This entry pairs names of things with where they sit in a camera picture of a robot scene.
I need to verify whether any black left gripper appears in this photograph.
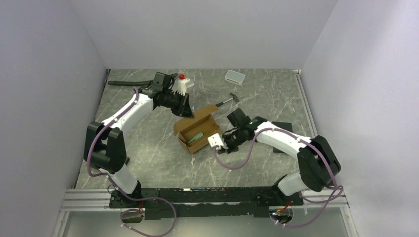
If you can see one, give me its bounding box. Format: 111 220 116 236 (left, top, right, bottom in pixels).
163 90 195 119

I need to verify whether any brown cardboard box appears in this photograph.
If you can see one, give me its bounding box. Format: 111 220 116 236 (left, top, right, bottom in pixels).
173 104 220 154

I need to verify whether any green plastic tube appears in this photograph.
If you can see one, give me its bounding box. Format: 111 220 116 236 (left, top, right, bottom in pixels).
187 132 204 144

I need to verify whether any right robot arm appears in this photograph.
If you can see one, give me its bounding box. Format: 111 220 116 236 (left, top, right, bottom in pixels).
208 109 341 205

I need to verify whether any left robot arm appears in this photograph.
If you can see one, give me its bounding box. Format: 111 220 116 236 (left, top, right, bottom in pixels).
84 72 194 207

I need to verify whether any black rectangular pad right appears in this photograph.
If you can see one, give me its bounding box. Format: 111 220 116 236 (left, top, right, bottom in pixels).
272 121 293 154

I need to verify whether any white plastic container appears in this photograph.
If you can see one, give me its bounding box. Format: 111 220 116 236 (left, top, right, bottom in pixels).
225 70 246 85

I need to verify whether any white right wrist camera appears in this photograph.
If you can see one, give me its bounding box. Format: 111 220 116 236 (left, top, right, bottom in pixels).
208 133 225 149

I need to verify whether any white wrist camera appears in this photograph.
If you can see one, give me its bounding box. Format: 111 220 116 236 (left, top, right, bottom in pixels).
172 74 194 95
208 133 225 149

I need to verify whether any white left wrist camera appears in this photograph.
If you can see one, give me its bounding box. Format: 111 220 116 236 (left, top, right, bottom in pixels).
172 74 194 95

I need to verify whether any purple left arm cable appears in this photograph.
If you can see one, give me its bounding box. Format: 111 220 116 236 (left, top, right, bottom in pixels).
86 86 178 237

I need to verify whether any black foam hose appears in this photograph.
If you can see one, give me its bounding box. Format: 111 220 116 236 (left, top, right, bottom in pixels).
107 72 179 87

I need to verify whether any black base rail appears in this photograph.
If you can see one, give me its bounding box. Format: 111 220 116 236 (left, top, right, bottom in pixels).
109 186 303 220

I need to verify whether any aluminium frame rail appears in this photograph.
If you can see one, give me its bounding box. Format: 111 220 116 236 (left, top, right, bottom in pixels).
61 189 349 211

